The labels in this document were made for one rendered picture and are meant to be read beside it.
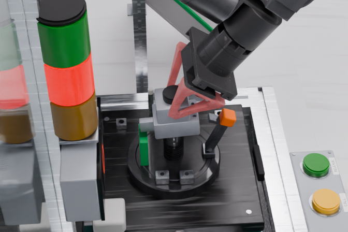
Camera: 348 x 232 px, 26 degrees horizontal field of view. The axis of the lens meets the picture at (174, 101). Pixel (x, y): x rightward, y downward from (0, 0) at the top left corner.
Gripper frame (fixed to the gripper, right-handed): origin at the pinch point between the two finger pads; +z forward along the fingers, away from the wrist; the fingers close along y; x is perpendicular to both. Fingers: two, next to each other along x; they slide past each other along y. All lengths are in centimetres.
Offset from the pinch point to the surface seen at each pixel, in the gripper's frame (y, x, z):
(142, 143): 2.0, -0.2, 7.6
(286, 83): -27.0, 33.7, 6.7
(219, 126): 0.6, 8.3, 0.4
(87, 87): 19.7, -21.7, -13.0
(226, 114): 0.5, 7.7, -2.0
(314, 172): 3.8, 24.5, -1.5
